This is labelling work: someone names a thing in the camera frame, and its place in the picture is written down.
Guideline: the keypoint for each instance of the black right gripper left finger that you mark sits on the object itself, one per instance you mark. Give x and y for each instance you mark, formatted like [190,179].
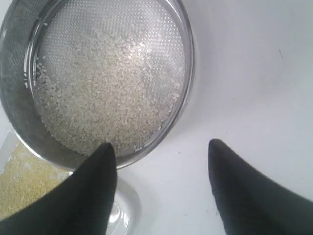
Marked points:
[80,205]

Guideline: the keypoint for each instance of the round steel mesh sieve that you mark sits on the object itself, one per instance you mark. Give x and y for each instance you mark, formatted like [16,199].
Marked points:
[162,24]

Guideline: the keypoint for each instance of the white rectangular tray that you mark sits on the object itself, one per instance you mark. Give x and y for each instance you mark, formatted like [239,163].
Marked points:
[126,208]

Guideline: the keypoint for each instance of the yellow grain mixture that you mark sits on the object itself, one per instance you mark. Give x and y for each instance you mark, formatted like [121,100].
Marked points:
[24,179]

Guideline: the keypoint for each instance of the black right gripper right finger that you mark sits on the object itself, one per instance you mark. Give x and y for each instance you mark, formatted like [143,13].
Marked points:
[249,202]

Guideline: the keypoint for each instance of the white rice grains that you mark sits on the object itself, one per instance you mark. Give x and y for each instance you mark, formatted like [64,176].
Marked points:
[104,89]

